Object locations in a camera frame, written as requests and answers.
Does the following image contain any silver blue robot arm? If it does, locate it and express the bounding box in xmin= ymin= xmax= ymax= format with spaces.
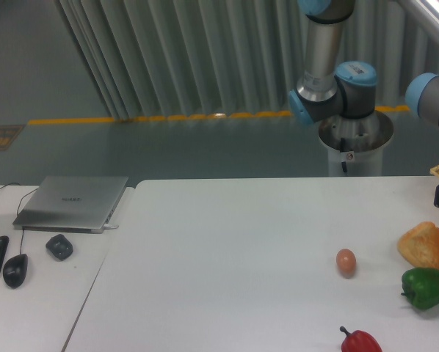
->
xmin=289 ymin=1 xmax=439 ymax=208

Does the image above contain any green bell pepper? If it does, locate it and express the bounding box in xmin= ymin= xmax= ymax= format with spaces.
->
xmin=401 ymin=268 xmax=439 ymax=310

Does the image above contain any red bell pepper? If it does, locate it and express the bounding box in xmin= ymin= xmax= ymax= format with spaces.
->
xmin=339 ymin=326 xmax=382 ymax=352

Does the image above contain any bread slice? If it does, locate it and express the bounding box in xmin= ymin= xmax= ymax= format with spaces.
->
xmin=397 ymin=221 xmax=439 ymax=270

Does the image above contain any brown egg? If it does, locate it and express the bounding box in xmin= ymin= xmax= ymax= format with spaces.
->
xmin=335 ymin=249 xmax=357 ymax=278

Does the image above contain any grey pleated curtain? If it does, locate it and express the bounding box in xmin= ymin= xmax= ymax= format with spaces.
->
xmin=57 ymin=1 xmax=439 ymax=120

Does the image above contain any silver laptop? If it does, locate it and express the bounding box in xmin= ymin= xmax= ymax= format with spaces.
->
xmin=13 ymin=176 xmax=128 ymax=233

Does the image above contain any small black device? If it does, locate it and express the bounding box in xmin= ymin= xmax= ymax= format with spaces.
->
xmin=46 ymin=234 xmax=73 ymax=261

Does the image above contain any black computer mouse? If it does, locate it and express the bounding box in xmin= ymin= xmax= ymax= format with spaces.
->
xmin=2 ymin=254 xmax=28 ymax=289

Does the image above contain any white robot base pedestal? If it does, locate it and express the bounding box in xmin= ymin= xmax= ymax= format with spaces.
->
xmin=318 ymin=111 xmax=393 ymax=177

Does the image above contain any black mouse cable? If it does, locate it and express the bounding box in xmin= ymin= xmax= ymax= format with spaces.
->
xmin=0 ymin=182 xmax=40 ymax=255

